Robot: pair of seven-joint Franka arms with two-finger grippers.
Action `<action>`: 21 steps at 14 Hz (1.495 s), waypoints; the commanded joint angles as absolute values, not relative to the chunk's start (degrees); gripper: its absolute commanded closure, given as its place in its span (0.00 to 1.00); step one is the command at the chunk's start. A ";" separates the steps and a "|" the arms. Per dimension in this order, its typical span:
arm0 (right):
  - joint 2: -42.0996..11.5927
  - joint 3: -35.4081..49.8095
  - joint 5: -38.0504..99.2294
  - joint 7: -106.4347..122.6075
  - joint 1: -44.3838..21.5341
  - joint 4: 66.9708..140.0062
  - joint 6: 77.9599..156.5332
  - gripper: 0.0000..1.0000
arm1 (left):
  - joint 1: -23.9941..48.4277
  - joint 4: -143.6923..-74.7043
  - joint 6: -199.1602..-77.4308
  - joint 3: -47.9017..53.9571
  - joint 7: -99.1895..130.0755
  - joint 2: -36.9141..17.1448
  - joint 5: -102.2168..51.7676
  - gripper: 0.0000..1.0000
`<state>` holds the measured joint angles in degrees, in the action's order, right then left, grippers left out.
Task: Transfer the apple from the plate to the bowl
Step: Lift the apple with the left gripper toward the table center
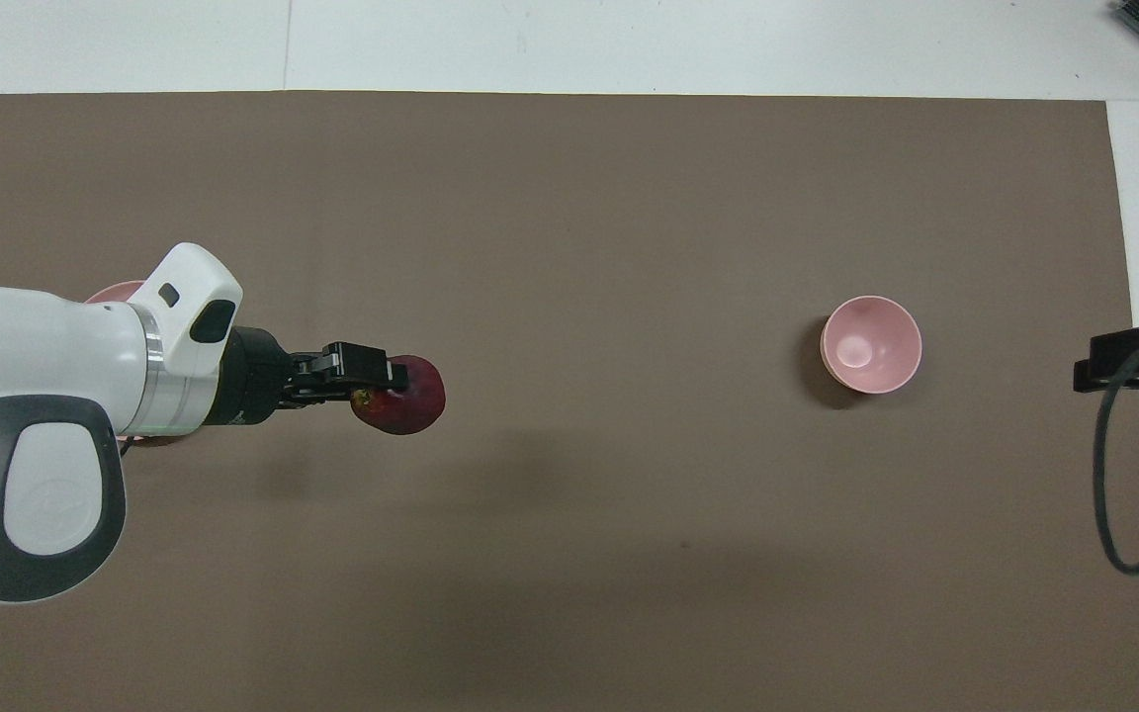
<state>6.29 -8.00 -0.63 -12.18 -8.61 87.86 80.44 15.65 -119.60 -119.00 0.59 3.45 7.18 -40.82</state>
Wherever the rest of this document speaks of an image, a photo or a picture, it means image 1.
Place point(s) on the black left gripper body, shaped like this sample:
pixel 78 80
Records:
pixel 253 381

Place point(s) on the dark red apple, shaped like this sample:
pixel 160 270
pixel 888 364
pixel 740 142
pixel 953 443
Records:
pixel 409 410

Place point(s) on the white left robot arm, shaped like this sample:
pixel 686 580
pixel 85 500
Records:
pixel 36 346

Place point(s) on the pink plate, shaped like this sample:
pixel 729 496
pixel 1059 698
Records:
pixel 120 291

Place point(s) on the pink bowl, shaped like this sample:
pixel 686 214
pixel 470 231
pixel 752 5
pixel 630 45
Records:
pixel 871 344

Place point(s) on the brown table mat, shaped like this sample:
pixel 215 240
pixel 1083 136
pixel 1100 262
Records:
pixel 579 247

